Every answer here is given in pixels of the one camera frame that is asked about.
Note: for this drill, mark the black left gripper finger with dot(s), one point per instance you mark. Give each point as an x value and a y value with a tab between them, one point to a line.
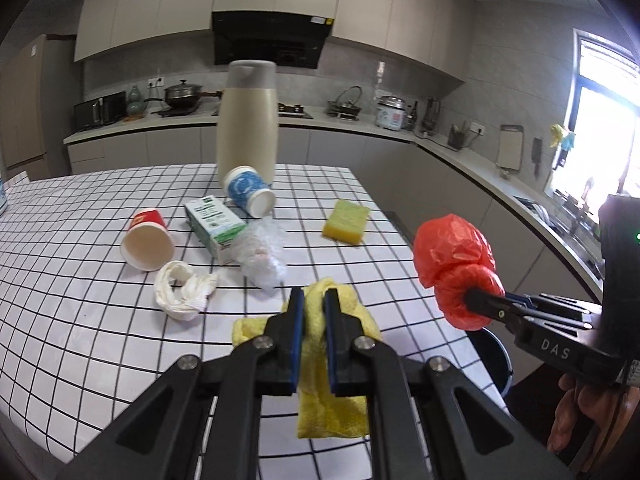
200	414
427	420

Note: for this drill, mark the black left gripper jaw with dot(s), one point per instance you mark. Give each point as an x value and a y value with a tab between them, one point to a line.
533	312

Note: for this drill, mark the red plastic bag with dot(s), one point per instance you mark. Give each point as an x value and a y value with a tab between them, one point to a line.
451	256

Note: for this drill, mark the yellow cloth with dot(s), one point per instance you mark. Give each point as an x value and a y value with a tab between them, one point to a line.
320	413

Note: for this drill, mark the dark round trash bin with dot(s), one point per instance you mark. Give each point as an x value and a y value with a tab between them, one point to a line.
495	357

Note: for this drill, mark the steel kitchen sink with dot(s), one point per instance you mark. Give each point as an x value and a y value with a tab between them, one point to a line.
576	234

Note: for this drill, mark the person's right hand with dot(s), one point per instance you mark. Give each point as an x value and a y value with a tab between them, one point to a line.
610	411

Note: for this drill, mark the white crumpled tissue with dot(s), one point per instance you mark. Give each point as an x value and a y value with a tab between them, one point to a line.
181	292

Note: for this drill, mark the black cleaver knife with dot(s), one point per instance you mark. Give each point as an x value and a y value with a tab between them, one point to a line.
536	155

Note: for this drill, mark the white cutting board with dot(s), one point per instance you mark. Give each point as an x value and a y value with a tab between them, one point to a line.
511	146

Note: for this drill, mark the black utensil holder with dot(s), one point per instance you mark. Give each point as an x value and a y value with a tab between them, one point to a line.
458	136

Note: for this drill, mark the yellow blue hanging gloves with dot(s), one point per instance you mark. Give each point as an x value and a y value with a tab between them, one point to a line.
564	140

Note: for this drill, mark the yellow green sponge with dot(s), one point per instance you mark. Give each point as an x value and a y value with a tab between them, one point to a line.
347	222

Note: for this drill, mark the red paper cup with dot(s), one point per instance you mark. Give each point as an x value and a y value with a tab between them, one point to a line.
147	244

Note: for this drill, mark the clear crumpled plastic bag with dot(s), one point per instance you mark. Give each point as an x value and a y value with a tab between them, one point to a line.
259	251

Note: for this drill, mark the green white milk carton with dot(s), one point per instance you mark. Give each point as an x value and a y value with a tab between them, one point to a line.
215	225

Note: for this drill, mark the white rice cooker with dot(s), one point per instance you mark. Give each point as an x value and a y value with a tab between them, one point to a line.
390	113

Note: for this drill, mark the steel kettle on stand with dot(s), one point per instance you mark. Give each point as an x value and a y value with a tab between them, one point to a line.
346	104

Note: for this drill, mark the blue white yogurt cup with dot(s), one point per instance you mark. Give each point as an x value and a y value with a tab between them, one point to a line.
248	190

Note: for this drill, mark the white blue tub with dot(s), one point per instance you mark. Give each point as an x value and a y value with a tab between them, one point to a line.
3	199

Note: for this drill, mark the gas stove top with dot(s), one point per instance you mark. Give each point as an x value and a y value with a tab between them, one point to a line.
282	110

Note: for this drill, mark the beige thermos jug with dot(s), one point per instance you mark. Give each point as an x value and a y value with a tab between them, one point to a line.
248	139

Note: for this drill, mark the green ceramic vase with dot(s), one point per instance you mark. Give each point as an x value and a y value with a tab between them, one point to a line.
135	103

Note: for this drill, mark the black microwave oven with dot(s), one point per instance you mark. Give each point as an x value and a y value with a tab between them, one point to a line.
99	112

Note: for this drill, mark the black range hood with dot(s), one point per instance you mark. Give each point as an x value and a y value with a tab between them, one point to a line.
287	39

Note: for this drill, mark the black cooking pot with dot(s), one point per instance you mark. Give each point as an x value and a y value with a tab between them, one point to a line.
184	95

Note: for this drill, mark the brown refrigerator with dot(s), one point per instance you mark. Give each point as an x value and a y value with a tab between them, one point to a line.
39	88

